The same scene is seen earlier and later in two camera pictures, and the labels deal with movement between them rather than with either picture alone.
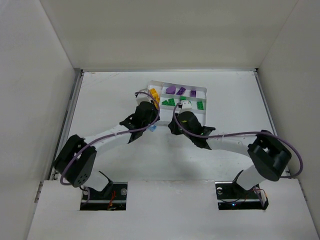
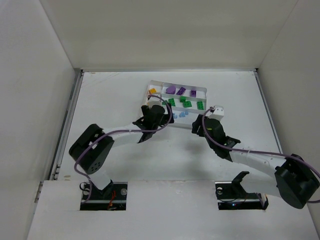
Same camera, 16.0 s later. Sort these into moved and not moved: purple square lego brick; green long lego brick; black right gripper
Moved: black right gripper
Not moved: green long lego brick; purple square lego brick
